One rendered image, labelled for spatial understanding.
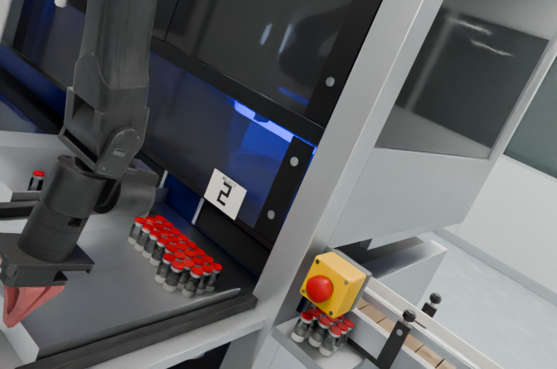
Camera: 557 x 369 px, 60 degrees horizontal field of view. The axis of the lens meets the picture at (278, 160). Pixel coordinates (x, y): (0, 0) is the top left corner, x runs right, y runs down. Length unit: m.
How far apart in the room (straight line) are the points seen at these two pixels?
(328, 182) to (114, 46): 0.40
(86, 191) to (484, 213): 5.02
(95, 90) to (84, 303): 0.34
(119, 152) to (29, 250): 0.14
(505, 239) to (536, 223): 0.33
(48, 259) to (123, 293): 0.22
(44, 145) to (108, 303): 0.55
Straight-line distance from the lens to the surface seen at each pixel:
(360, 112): 0.74
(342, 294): 0.76
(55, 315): 0.72
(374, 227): 0.99
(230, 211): 0.87
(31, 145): 1.20
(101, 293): 0.77
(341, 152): 0.75
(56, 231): 0.57
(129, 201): 0.60
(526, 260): 5.38
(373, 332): 0.88
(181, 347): 0.73
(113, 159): 0.53
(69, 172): 0.55
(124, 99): 0.51
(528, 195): 5.32
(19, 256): 0.58
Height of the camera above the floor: 1.32
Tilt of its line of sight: 14 degrees down
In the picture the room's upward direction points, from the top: 23 degrees clockwise
